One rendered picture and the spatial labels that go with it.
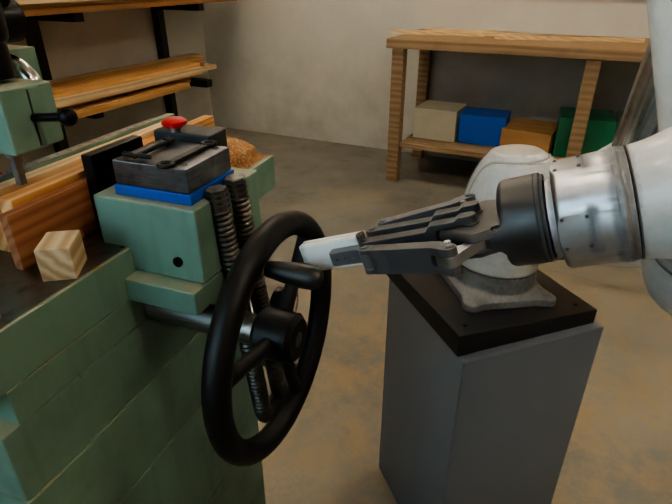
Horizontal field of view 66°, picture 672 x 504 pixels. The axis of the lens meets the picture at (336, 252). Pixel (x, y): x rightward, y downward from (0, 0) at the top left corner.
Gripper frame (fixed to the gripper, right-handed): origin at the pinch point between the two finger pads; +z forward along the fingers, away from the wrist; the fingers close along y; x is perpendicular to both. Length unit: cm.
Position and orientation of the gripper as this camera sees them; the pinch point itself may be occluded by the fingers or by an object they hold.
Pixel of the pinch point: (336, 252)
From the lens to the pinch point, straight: 52.1
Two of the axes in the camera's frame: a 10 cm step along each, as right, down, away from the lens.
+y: -3.5, 4.4, -8.3
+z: -8.8, 1.5, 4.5
